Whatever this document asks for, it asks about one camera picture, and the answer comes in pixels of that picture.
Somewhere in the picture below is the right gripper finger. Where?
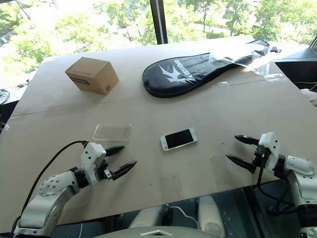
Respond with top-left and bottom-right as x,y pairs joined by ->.
234,134 -> 260,146
225,154 -> 256,173

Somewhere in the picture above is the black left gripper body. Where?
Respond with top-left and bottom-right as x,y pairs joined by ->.
95,158 -> 114,183

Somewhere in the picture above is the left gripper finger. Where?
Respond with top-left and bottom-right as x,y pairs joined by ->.
105,145 -> 125,157
111,160 -> 138,180

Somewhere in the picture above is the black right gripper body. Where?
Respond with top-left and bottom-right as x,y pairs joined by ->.
252,144 -> 269,174

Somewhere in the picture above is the clear phone case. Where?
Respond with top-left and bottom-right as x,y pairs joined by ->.
92,122 -> 135,143

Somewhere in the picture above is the white rounded shell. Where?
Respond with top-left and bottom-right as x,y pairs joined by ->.
197,195 -> 227,234
128,206 -> 172,229

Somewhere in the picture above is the white smartphone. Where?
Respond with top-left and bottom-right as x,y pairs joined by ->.
159,127 -> 199,152

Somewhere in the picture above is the grey robot torso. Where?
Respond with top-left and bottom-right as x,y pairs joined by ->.
97,224 -> 224,238

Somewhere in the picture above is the brown cardboard box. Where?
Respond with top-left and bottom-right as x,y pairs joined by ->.
64,57 -> 120,96

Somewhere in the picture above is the clear plastic wrap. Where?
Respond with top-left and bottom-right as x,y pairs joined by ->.
208,45 -> 271,78

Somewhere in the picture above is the black racket cover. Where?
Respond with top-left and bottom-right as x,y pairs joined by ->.
142,39 -> 271,98

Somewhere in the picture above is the black side desk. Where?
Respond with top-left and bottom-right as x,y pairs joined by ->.
273,48 -> 317,90

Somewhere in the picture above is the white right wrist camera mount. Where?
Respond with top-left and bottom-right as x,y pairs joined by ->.
258,132 -> 282,174

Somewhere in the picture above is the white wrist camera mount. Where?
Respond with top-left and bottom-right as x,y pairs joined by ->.
81,142 -> 107,185
258,132 -> 282,174

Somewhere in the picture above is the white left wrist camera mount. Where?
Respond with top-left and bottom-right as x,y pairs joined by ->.
81,142 -> 107,185

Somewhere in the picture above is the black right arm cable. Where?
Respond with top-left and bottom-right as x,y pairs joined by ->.
256,153 -> 298,214

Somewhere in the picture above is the thin white cable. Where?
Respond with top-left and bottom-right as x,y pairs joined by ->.
170,205 -> 199,229

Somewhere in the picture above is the dark cable bundle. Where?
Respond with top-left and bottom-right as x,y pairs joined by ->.
0,87 -> 11,105

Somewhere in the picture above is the black window frame post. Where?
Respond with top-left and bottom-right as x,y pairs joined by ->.
149,0 -> 169,46

